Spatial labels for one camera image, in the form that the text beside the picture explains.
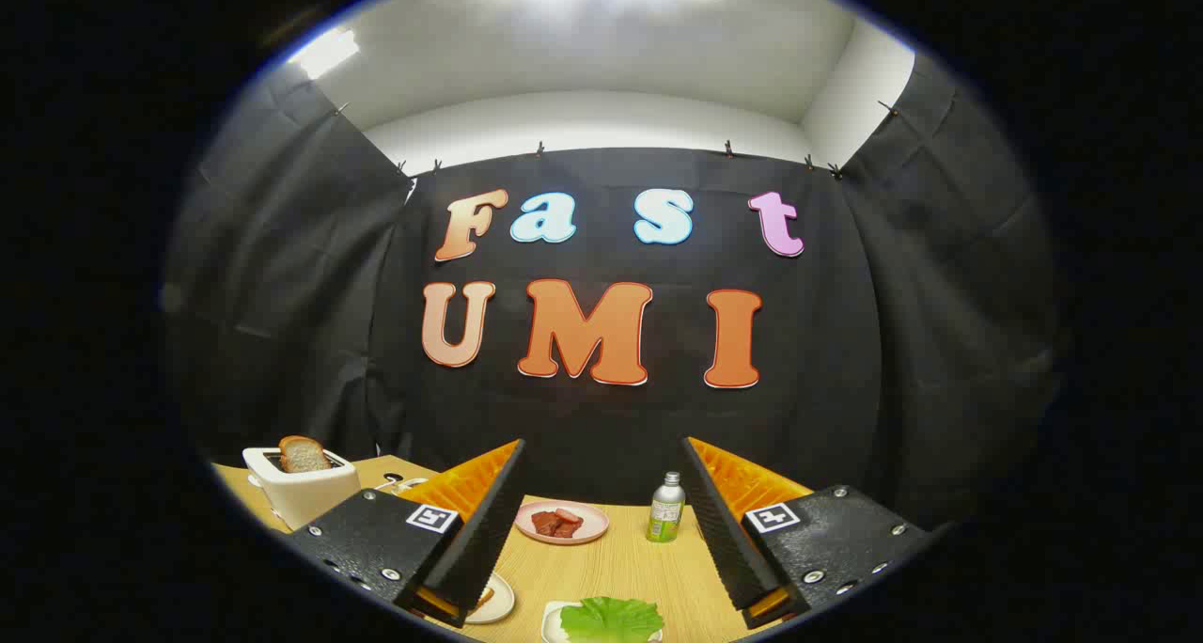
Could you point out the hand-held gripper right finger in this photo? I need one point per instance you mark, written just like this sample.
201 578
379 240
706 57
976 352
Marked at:
728 540

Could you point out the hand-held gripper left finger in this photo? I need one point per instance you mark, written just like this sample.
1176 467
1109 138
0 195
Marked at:
484 540

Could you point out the green lettuce leaf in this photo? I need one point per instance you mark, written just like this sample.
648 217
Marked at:
611 619

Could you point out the toasted bread slice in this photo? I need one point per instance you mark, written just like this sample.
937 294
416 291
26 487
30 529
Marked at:
303 455

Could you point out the bread slice under sandwich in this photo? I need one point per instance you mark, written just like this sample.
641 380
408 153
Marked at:
485 596

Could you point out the round white plate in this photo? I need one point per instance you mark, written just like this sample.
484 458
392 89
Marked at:
500 601

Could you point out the brown meat piece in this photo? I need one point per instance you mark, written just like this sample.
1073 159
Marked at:
547 525

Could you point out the silver bottle with green label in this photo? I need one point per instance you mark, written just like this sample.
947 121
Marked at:
665 516

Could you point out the red sausage piece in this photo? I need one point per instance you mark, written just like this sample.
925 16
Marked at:
569 515

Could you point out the white divided dish of beans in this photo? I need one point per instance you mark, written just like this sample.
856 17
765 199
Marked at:
412 484

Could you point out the squarish white plate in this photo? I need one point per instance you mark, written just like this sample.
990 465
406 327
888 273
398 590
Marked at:
551 619

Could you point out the pink plate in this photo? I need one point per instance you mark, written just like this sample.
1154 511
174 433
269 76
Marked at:
594 528

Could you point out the black backdrop cloth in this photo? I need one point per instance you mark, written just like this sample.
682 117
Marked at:
611 427

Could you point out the white toaster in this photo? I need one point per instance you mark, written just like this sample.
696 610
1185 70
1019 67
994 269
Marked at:
305 497

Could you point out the small ceiling light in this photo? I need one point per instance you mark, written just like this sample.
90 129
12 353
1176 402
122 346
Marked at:
324 51

